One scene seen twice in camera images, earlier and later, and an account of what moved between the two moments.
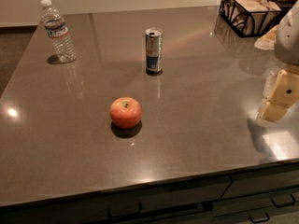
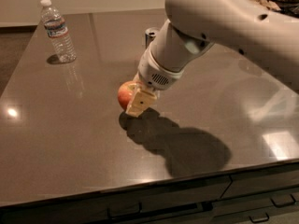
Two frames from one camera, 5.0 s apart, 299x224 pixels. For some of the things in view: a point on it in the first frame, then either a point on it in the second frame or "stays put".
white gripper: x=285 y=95 to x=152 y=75
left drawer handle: x=124 y=215 stays put
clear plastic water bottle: x=57 y=29 stays put
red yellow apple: x=125 y=112 to x=127 y=91
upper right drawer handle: x=284 y=204 stays put
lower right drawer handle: x=258 y=221 stays put
